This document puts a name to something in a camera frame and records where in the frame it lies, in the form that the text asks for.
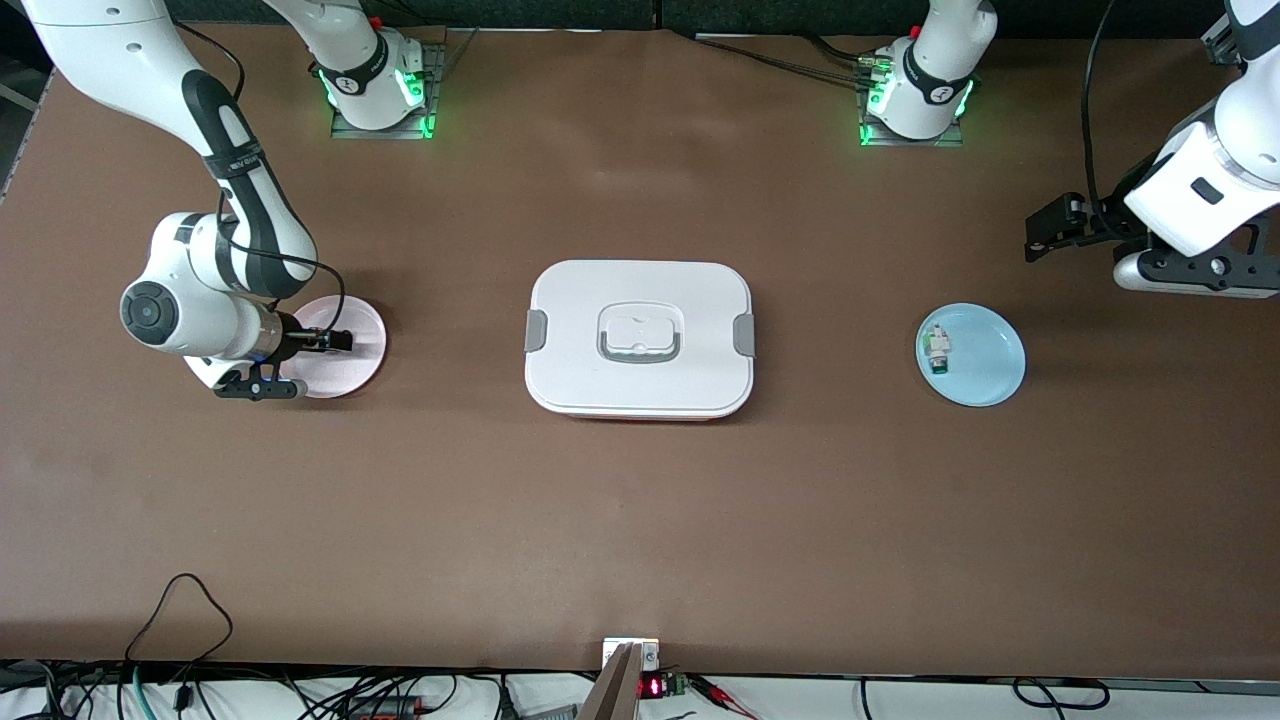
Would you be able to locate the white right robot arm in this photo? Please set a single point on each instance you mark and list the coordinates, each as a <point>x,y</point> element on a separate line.
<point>100,40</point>

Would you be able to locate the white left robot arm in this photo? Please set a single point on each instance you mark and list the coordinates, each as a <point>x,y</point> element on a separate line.
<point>930,90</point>

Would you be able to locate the pink round plate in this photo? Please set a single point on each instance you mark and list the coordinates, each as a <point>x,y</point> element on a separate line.
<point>350,375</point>

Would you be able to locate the light blue round plate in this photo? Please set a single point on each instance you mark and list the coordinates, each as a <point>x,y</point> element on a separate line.
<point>985,360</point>

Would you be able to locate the aluminium profile bar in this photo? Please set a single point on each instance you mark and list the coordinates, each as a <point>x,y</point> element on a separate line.
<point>618,690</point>

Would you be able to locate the red LED display module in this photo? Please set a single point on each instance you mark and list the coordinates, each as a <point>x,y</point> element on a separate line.
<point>652,687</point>

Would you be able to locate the green white push-button switch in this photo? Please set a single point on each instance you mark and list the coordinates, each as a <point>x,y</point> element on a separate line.
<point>938,350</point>

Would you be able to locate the aluminium frame post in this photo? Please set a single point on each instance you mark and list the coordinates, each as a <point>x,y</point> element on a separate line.
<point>1215,40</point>

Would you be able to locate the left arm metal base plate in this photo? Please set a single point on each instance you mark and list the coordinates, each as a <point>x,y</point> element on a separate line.
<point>900,141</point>

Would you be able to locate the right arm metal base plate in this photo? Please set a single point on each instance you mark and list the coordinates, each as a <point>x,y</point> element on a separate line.
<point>436,90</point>

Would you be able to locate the white mounting bracket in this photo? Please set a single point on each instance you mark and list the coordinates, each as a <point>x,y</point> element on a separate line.
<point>650,655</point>

